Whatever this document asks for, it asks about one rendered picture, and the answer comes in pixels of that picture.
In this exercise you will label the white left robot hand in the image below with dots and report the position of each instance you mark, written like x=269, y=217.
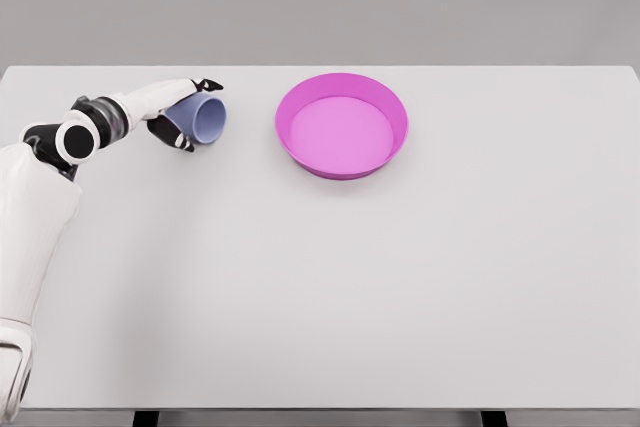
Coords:
x=165, y=93

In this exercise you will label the lavender blue cup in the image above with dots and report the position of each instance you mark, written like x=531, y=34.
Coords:
x=202, y=119

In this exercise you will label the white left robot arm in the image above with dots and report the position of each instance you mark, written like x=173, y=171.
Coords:
x=35, y=207

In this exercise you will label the pink round plate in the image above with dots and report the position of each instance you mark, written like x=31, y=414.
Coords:
x=341, y=127

